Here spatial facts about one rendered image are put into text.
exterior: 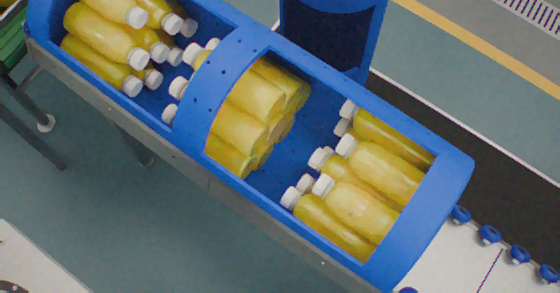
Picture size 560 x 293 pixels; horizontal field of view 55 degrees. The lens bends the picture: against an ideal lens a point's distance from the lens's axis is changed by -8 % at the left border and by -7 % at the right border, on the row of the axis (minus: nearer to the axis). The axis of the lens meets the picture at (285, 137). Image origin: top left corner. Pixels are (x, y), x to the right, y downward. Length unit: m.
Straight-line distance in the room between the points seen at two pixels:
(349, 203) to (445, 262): 0.32
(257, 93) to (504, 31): 1.79
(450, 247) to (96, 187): 1.47
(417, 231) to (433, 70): 1.58
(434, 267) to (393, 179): 0.28
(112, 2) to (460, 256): 0.86
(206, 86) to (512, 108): 1.70
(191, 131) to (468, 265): 0.62
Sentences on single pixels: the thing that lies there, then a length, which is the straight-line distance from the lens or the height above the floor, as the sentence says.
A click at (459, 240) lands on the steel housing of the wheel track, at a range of 1.22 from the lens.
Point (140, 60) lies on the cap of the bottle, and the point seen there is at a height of 1.12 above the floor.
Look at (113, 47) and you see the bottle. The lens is 1.13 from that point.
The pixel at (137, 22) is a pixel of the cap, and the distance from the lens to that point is 1.12.
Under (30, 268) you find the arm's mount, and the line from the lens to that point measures 1.14.
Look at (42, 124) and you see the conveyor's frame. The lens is 2.39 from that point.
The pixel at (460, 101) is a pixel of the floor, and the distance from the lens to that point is 2.39.
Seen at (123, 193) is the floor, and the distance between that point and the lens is 2.23.
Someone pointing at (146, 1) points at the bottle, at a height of 1.14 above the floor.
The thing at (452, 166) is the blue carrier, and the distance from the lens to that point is 0.94.
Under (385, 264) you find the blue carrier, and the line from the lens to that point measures 0.93.
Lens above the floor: 2.07
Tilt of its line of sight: 69 degrees down
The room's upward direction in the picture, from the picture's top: straight up
